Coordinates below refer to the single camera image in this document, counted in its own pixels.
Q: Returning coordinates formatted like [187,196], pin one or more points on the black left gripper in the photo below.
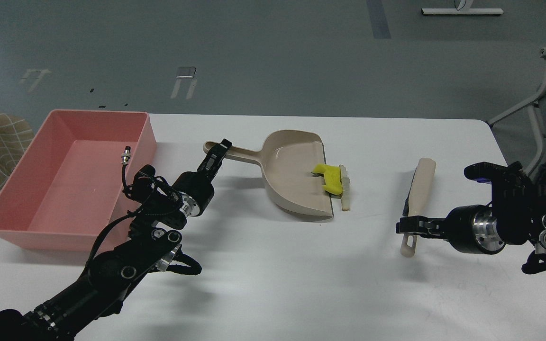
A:
[196,187]

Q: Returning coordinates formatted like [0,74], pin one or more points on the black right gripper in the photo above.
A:
[469,229]

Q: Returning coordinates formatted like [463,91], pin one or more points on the beige hand brush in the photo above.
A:
[417,199]

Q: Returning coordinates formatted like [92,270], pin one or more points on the beige plastic dustpan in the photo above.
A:
[286,160]

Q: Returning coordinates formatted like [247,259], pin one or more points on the toast bread slice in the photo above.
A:
[346,194]

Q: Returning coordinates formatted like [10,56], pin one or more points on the yellow sponge piece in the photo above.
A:
[332,176]

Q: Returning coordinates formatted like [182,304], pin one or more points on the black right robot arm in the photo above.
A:
[515,215]

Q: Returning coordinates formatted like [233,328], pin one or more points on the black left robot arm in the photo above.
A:
[144,241]

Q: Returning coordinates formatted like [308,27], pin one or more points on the pink plastic bin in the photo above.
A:
[67,186]

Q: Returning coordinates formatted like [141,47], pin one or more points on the white office chair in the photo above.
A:
[535,107]

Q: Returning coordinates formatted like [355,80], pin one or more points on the white stand base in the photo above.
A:
[494,12]

